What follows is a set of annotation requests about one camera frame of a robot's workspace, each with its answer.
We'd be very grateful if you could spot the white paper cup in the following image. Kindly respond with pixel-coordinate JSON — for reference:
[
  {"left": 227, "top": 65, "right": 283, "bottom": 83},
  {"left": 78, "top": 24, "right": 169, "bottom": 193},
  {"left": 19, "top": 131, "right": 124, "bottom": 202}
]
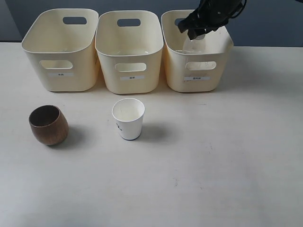
[{"left": 112, "top": 98, "right": 145, "bottom": 140}]

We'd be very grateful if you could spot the brown wooden cup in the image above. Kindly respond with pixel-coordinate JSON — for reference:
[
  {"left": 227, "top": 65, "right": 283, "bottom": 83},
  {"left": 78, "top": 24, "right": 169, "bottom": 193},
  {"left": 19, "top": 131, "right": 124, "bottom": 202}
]
[{"left": 28, "top": 105, "right": 69, "bottom": 146}]

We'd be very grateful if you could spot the cream right storage bin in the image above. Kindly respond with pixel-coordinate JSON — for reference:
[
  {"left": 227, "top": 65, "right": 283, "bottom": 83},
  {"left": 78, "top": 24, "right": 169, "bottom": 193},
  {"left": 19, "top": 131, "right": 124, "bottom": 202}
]
[{"left": 161, "top": 9, "right": 233, "bottom": 93}]

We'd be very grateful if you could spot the cream left storage bin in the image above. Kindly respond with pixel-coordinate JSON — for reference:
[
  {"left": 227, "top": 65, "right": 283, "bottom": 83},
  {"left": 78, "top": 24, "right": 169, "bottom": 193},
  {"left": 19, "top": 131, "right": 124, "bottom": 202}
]
[{"left": 21, "top": 9, "right": 100, "bottom": 92}]

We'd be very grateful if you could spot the cream middle storage bin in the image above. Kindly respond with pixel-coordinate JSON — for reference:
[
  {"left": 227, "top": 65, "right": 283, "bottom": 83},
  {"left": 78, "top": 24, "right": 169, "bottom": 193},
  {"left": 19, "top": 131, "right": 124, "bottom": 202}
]
[{"left": 95, "top": 10, "right": 164, "bottom": 94}]

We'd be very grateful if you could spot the clear bottle white cap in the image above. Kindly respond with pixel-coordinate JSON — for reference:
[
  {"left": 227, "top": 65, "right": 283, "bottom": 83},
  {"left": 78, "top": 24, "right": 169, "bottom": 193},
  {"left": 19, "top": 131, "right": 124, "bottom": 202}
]
[{"left": 182, "top": 34, "right": 206, "bottom": 54}]

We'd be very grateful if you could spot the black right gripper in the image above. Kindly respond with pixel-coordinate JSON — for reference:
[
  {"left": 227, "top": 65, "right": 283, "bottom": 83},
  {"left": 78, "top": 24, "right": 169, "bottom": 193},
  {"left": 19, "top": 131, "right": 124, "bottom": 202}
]
[{"left": 178, "top": 0, "right": 247, "bottom": 40}]

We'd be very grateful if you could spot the cream storage bin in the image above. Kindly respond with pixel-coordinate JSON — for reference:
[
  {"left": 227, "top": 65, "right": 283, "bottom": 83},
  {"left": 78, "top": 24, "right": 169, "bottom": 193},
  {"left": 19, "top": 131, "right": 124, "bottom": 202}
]
[
  {"left": 161, "top": 9, "right": 233, "bottom": 93},
  {"left": 21, "top": 9, "right": 100, "bottom": 92},
  {"left": 95, "top": 10, "right": 164, "bottom": 94}
]

